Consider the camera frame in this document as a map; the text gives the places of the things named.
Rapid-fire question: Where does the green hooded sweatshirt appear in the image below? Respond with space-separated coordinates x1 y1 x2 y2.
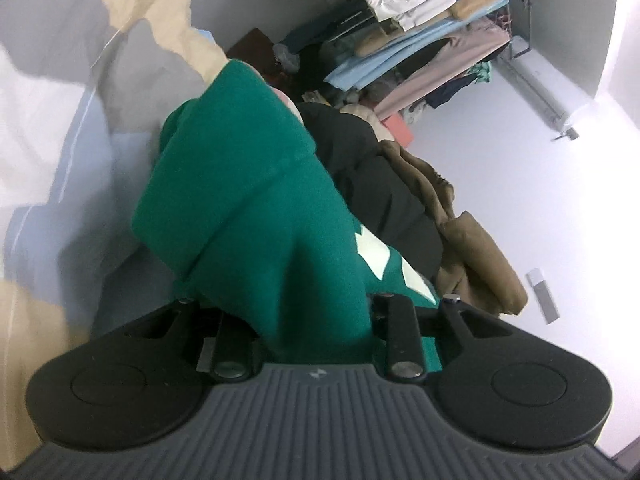
132 61 438 364

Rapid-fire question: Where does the brown garment on floor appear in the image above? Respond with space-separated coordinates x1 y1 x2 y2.
339 104 530 317

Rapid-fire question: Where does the black coat on floor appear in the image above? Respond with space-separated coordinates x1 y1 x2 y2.
298 103 444 281

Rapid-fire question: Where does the grey small floor box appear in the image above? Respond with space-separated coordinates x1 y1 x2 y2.
526 268 560 324

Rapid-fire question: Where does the light blue hanging garment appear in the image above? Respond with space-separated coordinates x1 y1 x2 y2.
323 0 510 92

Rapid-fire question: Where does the taupe hanging garment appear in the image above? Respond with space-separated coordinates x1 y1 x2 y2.
373 18 511 119

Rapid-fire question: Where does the patchwork pastel bed quilt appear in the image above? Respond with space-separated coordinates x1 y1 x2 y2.
1 0 227 469

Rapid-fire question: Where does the white floor rail base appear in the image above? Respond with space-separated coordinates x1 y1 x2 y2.
498 35 590 140

